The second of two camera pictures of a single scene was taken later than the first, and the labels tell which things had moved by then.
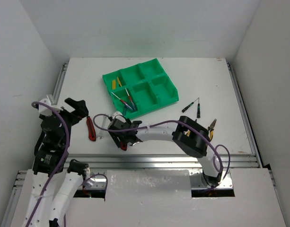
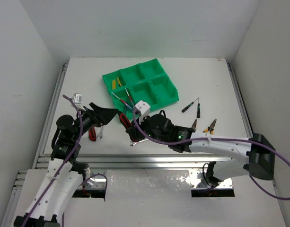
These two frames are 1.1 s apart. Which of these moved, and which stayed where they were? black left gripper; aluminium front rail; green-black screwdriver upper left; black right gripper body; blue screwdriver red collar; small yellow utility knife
Moved: black left gripper; black right gripper body
Stayed: blue screwdriver red collar; small yellow utility knife; green-black screwdriver upper left; aluminium front rail
